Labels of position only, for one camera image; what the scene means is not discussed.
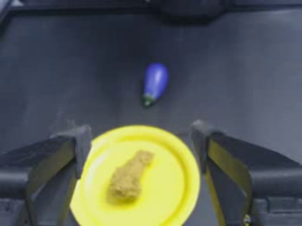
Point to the brown toy chicken wing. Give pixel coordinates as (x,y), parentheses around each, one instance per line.
(128,179)

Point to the black metal frame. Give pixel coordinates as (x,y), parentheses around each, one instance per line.
(78,6)

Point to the yellow plate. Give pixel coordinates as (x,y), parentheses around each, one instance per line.
(173,188)

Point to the blue toy eggplant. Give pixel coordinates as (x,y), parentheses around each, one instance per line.
(156,81)

